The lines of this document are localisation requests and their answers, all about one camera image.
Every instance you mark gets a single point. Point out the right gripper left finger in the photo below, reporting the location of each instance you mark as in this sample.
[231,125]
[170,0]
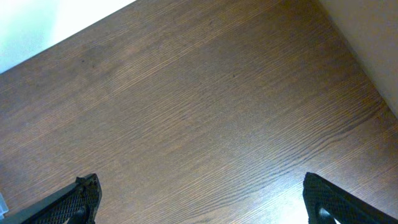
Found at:
[76,203]

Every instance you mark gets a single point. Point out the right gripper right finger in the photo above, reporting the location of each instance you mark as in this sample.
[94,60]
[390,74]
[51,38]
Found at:
[327,203]

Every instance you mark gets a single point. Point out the clear plastic storage bin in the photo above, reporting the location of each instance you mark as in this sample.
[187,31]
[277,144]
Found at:
[3,207]

